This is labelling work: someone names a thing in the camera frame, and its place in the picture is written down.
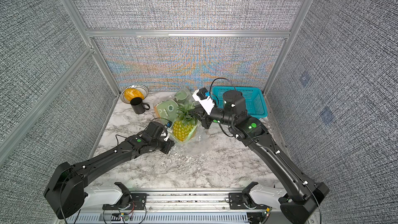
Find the yellow pineapple with green crown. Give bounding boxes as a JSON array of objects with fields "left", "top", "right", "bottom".
[{"left": 173, "top": 102, "right": 198, "bottom": 143}]

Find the clear green zip-top bag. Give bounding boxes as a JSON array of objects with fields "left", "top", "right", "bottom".
[{"left": 171, "top": 121, "right": 211, "bottom": 156}]

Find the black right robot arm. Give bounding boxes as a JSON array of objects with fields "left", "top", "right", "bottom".
[{"left": 191, "top": 88, "right": 330, "bottom": 224}]

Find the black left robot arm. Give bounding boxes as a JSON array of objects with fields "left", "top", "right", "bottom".
[{"left": 44, "top": 121, "right": 175, "bottom": 219}]

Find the black mug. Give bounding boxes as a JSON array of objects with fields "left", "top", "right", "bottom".
[{"left": 130, "top": 97, "right": 150, "bottom": 115}]

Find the patterned white bowl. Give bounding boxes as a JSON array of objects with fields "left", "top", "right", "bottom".
[{"left": 120, "top": 85, "right": 149, "bottom": 104}]

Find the orange fruit in bowl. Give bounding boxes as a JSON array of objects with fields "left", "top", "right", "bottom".
[{"left": 124, "top": 88, "right": 145, "bottom": 102}]

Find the teal plastic basket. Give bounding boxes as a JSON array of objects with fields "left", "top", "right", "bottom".
[{"left": 211, "top": 86, "right": 268, "bottom": 119}]

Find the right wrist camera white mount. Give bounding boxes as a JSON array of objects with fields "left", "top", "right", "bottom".
[{"left": 192, "top": 88, "right": 216, "bottom": 115}]

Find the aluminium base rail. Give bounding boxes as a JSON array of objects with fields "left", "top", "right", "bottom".
[{"left": 54, "top": 188, "right": 289, "bottom": 224}]

